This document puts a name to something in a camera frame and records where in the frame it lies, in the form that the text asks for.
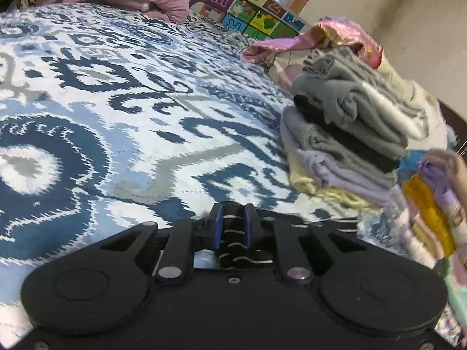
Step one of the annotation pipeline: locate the pink floral cloth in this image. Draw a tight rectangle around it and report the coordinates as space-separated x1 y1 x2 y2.
243 16 384 70

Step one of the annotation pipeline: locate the mint green folded garment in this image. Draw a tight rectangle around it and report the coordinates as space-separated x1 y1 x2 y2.
443 277 467 332

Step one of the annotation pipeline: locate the stack of grey folded clothes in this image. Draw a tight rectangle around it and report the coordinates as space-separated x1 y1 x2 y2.
279 47 411 210

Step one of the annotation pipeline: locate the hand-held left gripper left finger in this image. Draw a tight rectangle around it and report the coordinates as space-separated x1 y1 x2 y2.
100 204 224 286

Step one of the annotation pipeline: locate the black white striped shirt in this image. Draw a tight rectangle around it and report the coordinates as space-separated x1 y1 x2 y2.
193 202 360 272

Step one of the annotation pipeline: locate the white lilac folded garment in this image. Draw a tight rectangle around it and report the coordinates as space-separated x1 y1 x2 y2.
390 190 438 268

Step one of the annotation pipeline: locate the lilac floral folded garment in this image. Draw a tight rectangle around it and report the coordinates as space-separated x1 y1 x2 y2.
416 160 467 234

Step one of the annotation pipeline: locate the dark wooden headboard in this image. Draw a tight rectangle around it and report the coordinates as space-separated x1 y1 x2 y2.
438 98 467 154

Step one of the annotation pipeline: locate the cream quilted jacket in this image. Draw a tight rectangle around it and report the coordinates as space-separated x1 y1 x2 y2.
270 44 449 150

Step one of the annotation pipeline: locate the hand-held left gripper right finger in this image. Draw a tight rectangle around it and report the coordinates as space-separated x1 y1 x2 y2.
245 204 360 285

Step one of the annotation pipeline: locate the colourful alphabet foam mat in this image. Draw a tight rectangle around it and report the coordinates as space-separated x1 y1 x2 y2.
179 0 305 41

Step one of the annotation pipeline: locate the blue white patterned bedsheet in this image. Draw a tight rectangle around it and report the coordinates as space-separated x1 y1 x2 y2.
0 2 467 336

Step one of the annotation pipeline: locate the mustard yellow folded garment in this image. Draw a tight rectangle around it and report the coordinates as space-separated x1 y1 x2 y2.
401 175 458 259

